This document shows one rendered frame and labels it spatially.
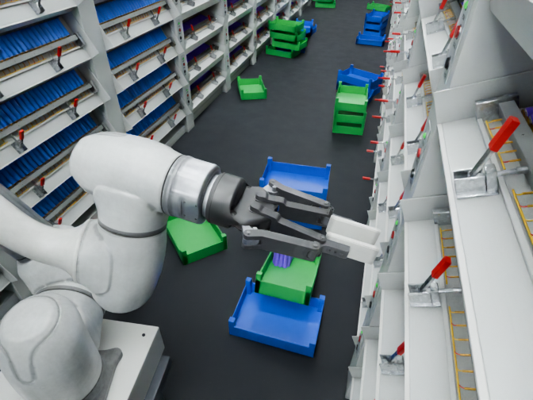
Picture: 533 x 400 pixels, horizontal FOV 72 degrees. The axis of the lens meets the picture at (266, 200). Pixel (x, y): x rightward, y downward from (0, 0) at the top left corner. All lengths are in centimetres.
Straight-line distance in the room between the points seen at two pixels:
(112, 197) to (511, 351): 47
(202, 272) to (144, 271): 97
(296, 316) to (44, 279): 85
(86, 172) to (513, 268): 50
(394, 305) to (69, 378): 66
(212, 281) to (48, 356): 82
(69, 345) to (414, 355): 61
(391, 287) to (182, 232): 112
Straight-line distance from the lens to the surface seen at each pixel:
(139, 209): 54
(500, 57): 60
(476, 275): 37
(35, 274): 95
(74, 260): 61
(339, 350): 138
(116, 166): 53
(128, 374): 103
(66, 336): 83
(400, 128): 140
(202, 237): 170
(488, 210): 44
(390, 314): 81
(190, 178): 50
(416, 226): 71
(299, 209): 52
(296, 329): 139
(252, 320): 141
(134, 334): 108
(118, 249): 58
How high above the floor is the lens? 118
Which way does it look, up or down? 39 degrees down
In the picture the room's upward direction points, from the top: 1 degrees clockwise
